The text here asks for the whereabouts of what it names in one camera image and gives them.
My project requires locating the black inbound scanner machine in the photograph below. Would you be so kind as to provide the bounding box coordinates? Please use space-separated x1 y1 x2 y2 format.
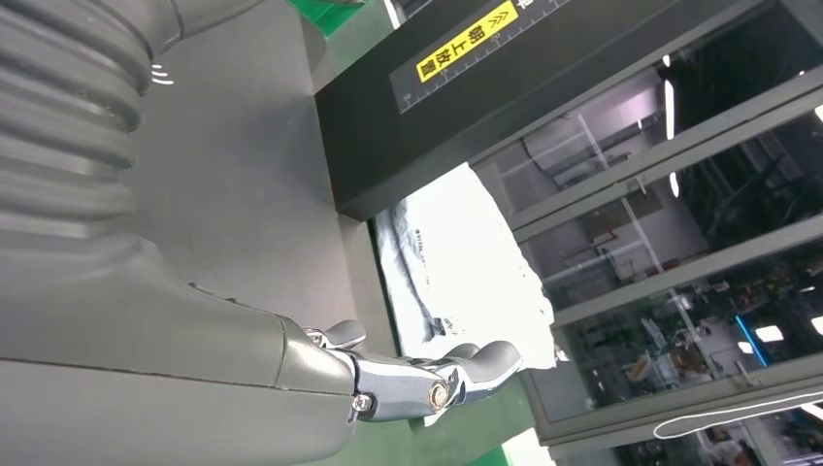
125 0 795 358

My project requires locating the flat white courier bag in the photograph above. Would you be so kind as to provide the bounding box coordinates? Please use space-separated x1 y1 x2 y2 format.
373 162 557 427

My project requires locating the green plastic crate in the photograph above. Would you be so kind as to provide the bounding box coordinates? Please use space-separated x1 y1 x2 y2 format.
287 0 369 37

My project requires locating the grey framed glass cabinet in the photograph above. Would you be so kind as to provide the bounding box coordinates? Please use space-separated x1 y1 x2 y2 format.
472 0 823 466

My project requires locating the white looped cable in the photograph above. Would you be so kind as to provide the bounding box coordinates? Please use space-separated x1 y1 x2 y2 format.
652 390 823 442

